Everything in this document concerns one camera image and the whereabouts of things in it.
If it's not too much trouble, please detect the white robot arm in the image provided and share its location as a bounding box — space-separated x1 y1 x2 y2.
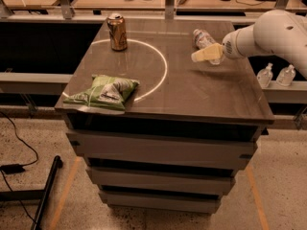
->
191 10 307 78

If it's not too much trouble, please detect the clear plastic water bottle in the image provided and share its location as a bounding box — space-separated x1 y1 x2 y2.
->
193 29 216 50

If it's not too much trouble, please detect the orange soda can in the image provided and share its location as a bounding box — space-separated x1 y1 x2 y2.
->
106 13 128 51

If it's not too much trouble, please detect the green chip bag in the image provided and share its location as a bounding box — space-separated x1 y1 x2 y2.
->
63 75 140 114

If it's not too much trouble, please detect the black floor cable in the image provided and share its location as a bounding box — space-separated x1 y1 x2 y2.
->
0 110 40 225

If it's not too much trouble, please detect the grey drawer cabinet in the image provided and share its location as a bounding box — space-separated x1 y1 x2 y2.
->
56 18 274 214

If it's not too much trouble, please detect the black power adapter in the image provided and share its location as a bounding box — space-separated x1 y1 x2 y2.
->
0 164 25 174

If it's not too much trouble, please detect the black floor stand leg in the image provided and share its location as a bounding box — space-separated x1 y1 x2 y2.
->
0 155 63 230

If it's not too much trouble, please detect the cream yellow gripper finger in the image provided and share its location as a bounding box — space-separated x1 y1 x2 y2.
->
191 43 223 62

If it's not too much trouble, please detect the small clear sanitizer bottle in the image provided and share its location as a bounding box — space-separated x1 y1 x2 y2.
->
257 63 273 88

